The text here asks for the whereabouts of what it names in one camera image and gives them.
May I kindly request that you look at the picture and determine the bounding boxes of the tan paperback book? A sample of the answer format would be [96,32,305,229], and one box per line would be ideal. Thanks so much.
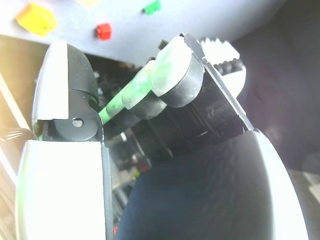
[76,0,101,8]

